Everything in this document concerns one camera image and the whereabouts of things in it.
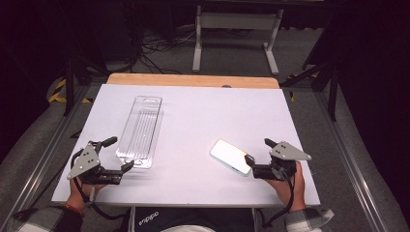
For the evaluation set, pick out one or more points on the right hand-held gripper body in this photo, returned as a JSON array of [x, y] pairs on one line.
[[286, 152]]

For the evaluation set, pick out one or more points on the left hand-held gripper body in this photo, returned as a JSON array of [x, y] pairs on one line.
[[84, 161]]

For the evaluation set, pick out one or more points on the white rectangular box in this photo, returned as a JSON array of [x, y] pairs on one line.
[[230, 156]]

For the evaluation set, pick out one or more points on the clear plastic packaging tray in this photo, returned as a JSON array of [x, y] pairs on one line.
[[141, 129]]

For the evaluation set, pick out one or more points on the person's left hand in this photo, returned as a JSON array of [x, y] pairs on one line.
[[80, 195]]

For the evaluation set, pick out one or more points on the person's right hand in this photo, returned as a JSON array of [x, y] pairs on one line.
[[295, 190]]

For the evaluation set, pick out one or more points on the black tripod stand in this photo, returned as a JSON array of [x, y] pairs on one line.
[[333, 96], [69, 90]]

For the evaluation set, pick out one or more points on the white board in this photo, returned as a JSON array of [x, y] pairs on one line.
[[193, 129]]

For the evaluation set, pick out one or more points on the person's black clothing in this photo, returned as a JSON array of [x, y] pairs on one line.
[[199, 219]]

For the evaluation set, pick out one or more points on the wooden table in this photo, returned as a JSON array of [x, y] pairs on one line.
[[193, 80]]

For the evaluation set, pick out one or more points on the white metal stand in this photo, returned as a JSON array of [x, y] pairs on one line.
[[237, 21]]

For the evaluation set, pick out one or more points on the metal floor rail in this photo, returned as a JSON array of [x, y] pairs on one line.
[[354, 170], [48, 151]]

